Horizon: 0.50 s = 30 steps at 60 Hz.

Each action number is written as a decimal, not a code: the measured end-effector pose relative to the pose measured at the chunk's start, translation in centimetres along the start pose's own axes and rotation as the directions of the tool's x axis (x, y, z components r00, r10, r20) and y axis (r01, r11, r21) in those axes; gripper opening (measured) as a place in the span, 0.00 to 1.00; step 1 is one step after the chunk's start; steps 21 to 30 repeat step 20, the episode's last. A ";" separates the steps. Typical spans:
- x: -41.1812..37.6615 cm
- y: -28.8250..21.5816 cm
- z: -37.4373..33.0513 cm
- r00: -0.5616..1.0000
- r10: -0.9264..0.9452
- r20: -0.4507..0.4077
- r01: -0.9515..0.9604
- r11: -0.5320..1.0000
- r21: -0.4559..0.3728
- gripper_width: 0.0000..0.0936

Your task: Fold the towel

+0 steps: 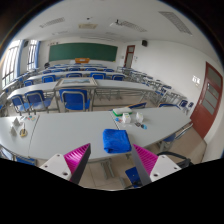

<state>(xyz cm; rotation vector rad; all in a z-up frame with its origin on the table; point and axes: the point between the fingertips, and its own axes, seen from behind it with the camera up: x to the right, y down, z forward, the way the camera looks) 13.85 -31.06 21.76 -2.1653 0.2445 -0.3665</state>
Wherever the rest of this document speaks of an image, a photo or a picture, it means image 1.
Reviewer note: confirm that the rows of white desks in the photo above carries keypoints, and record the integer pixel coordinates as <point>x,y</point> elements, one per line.
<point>116,83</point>

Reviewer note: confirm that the ceiling air conditioner vent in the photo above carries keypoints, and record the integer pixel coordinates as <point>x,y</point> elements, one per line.
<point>88,25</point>

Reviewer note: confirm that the tall white-framed window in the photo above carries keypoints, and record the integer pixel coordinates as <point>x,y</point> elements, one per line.
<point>10,63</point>
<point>32,55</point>

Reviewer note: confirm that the blue round sticker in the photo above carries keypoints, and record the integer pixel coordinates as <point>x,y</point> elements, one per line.
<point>143,126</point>

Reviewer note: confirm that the green and white flat box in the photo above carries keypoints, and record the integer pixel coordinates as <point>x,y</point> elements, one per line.
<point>122,111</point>

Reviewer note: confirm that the group of ceiling lights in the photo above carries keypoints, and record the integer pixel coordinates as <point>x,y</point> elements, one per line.
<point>175,21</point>

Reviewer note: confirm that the grey framed flat panel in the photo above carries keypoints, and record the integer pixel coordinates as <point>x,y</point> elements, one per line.
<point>76,82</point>

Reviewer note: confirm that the orange lectern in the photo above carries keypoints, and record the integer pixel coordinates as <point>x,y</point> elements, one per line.
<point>82,60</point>

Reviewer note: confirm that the white box with printed label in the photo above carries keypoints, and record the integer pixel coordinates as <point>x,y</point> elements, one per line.
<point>126,118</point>

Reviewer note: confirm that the blue towel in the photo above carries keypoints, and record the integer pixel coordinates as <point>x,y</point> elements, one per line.
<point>116,140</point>

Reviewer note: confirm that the group of blue chairs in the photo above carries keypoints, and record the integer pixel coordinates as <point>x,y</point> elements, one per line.
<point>75,100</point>

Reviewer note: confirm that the red-brown double door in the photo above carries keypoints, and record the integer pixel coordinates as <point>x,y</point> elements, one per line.
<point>206,100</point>

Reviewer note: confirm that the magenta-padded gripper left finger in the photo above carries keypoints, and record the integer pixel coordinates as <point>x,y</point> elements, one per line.
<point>58,163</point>

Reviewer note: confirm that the colourful small cards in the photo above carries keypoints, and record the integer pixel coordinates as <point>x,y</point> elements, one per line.
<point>30,117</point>

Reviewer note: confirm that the black wall speaker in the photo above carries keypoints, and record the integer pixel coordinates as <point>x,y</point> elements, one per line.
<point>144,43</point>
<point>25,43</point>

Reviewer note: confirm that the blue orange picture card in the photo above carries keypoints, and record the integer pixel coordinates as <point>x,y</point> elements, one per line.
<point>118,119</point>

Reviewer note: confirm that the green chalkboard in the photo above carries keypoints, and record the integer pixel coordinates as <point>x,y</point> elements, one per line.
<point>83,52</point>

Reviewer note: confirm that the blue curtain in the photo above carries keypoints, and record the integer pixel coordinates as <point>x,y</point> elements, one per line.
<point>20,58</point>
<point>38,53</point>

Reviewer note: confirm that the black-framed blue chair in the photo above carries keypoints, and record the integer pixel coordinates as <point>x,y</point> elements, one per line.
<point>132,176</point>

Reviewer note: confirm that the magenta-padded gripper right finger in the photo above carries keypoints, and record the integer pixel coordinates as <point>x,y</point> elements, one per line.
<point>162,165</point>

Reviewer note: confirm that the dark square card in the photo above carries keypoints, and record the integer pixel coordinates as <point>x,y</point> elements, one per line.
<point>137,124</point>

